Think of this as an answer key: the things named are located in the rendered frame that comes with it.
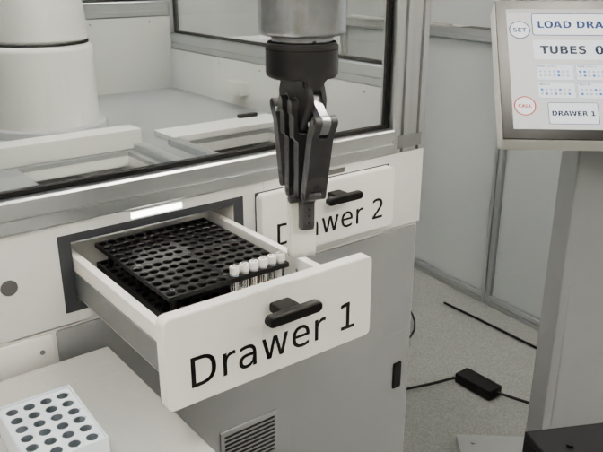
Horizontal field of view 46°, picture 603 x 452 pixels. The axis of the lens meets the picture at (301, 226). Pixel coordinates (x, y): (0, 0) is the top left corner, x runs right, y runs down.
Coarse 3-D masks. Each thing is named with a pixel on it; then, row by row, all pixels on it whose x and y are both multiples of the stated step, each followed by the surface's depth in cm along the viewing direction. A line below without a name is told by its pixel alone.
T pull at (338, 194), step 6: (330, 192) 119; (336, 192) 119; (342, 192) 119; (348, 192) 119; (354, 192) 119; (360, 192) 119; (330, 198) 116; (336, 198) 116; (342, 198) 117; (348, 198) 118; (354, 198) 119; (360, 198) 119; (330, 204) 116
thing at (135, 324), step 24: (192, 216) 113; (216, 216) 113; (96, 240) 104; (264, 240) 103; (96, 264) 105; (312, 264) 95; (96, 288) 92; (120, 288) 88; (96, 312) 93; (120, 312) 86; (144, 312) 82; (144, 336) 81
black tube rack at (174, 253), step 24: (120, 240) 102; (144, 240) 101; (168, 240) 101; (192, 240) 101; (216, 240) 102; (240, 240) 101; (120, 264) 94; (144, 264) 93; (168, 264) 93; (192, 264) 93; (216, 264) 93; (144, 288) 93; (168, 288) 87
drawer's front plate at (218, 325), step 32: (352, 256) 88; (256, 288) 80; (288, 288) 82; (320, 288) 85; (352, 288) 88; (160, 320) 73; (192, 320) 75; (224, 320) 77; (256, 320) 80; (352, 320) 90; (160, 352) 74; (192, 352) 76; (224, 352) 79; (288, 352) 85; (160, 384) 76; (224, 384) 80
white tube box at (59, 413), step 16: (32, 400) 82; (48, 400) 83; (64, 400) 82; (80, 400) 82; (0, 416) 79; (16, 416) 80; (32, 416) 81; (48, 416) 80; (64, 416) 80; (80, 416) 80; (0, 432) 82; (16, 432) 78; (32, 432) 77; (48, 432) 78; (64, 432) 77; (80, 432) 77; (96, 432) 77; (16, 448) 75; (32, 448) 75; (48, 448) 74; (64, 448) 74; (80, 448) 74; (96, 448) 75
